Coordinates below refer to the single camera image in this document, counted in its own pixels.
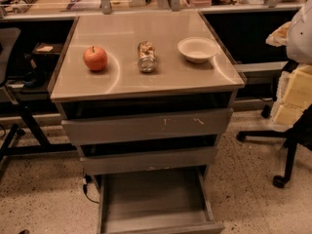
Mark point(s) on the grey bottom drawer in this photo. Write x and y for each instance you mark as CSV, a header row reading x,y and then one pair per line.
x,y
157,202

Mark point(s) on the grey drawer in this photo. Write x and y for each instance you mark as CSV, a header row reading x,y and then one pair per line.
x,y
147,126
157,202
98,161

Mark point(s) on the grey drawer cabinet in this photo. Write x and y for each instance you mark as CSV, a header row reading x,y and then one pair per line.
x,y
120,89

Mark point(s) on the grey top drawer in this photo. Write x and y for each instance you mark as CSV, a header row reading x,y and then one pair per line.
x,y
147,126

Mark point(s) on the grey middle drawer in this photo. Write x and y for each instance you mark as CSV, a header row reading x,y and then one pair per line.
x,y
98,161

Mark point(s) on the crushed metal can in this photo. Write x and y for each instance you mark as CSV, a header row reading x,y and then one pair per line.
x,y
146,57

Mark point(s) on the white bowl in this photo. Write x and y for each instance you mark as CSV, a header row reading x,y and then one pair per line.
x,y
197,49

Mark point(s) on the red apple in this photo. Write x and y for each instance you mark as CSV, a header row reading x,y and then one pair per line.
x,y
95,58

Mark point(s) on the black box under desk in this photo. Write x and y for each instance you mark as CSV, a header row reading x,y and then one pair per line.
x,y
44,56

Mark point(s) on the person in white shirt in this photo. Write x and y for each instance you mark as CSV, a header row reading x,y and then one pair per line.
x,y
294,92

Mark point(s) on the black office chair right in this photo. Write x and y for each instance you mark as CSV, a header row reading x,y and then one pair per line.
x,y
299,133

